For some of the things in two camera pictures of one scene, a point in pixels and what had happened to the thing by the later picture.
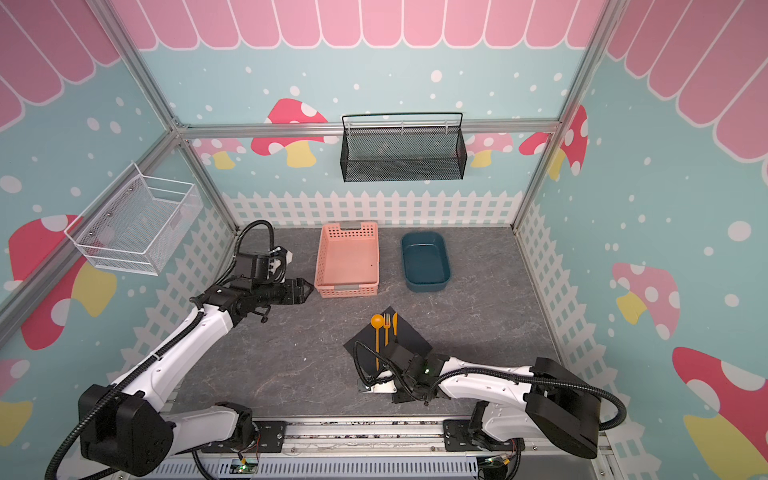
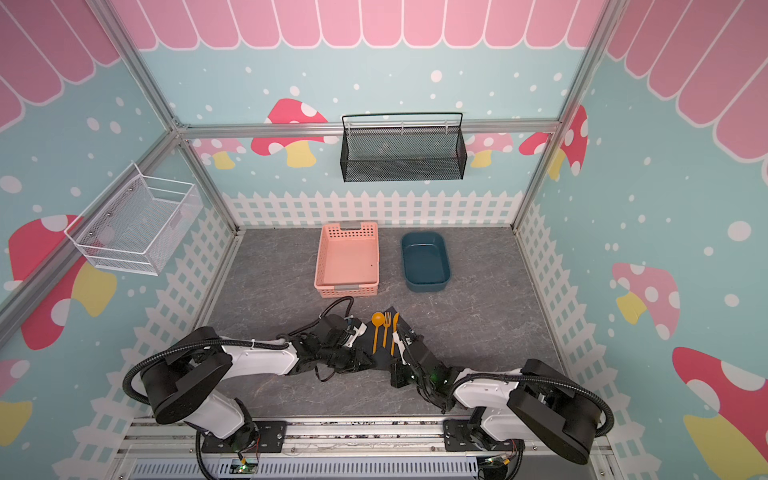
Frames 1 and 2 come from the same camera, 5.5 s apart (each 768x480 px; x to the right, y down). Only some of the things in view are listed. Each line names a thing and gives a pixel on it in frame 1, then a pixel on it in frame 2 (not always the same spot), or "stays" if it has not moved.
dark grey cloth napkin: [368, 365] → [379, 342]
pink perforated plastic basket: [348, 260] stays
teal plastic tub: [425, 261] stays
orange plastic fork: [387, 324] stays
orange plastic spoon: [377, 321] stays
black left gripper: [296, 291] → [357, 357]
